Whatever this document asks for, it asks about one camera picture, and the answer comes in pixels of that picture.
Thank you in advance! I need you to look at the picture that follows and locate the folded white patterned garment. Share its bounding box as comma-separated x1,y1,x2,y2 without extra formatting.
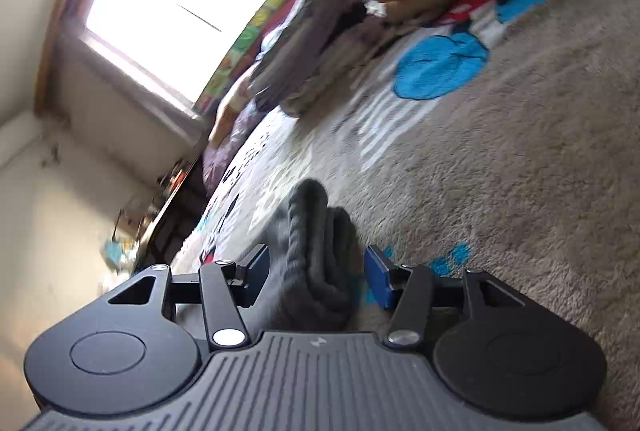
282,18,401,118

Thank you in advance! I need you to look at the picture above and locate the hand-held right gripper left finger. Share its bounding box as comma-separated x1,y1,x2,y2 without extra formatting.
107,244,271,350

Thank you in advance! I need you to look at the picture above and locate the clutter of small desk items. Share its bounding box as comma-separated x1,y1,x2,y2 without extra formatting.
99,160,193,273

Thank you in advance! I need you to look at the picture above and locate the colourful picture headboard mat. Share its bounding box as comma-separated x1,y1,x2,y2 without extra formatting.
194,0,322,113

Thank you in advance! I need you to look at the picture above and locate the pile of grey folded clothes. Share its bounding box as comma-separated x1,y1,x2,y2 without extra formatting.
250,0,358,104

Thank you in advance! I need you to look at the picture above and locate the purple pillow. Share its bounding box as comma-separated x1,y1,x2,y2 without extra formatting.
202,108,274,198

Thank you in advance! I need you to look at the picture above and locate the grey knit garment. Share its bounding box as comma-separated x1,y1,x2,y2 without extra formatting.
220,178,369,335

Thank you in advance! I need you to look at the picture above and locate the brown window frame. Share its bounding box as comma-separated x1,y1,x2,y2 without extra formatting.
34,0,132,115

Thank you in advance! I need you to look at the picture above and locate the dark desk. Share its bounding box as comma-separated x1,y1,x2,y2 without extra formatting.
116,155,212,273

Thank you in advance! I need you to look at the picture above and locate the yellow patterned pillow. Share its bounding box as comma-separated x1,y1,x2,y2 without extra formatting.
207,75,262,148

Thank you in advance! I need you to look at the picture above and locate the cartoon mouse printed blanket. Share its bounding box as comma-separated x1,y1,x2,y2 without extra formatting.
170,0,640,431

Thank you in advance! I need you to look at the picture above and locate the stack of grey folded clothes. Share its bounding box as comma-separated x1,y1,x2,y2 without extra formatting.
265,1,381,112

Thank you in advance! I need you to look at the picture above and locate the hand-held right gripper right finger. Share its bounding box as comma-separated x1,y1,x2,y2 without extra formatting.
364,244,532,350

